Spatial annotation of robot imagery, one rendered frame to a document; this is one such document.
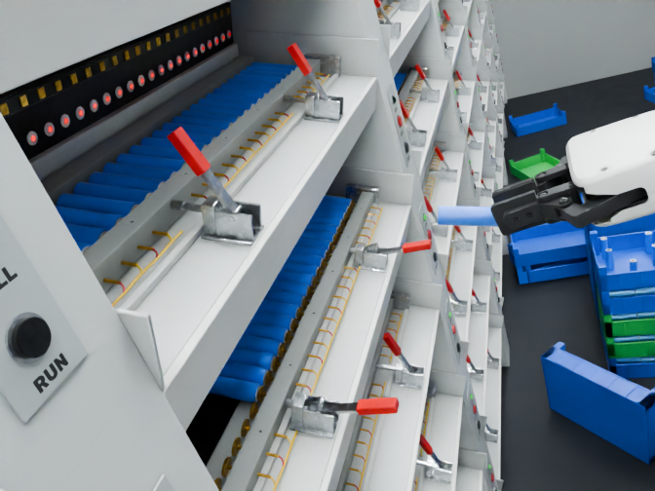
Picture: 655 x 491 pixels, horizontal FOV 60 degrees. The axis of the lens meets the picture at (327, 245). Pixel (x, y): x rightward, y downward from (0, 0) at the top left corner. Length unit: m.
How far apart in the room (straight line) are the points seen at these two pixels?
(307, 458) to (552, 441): 1.31
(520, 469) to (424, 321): 0.84
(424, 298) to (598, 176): 0.55
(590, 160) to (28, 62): 0.40
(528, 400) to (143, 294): 1.61
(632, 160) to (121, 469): 0.40
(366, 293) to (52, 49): 0.48
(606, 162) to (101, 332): 0.38
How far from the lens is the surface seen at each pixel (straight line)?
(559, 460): 1.74
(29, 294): 0.26
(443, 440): 1.04
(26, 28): 0.30
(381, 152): 0.86
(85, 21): 0.34
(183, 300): 0.38
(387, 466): 0.76
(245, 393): 0.55
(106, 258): 0.39
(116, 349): 0.29
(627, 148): 0.51
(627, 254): 1.88
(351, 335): 0.63
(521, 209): 0.52
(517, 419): 1.84
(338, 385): 0.58
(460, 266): 1.46
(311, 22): 0.84
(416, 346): 0.91
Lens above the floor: 1.34
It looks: 26 degrees down
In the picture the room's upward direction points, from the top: 19 degrees counter-clockwise
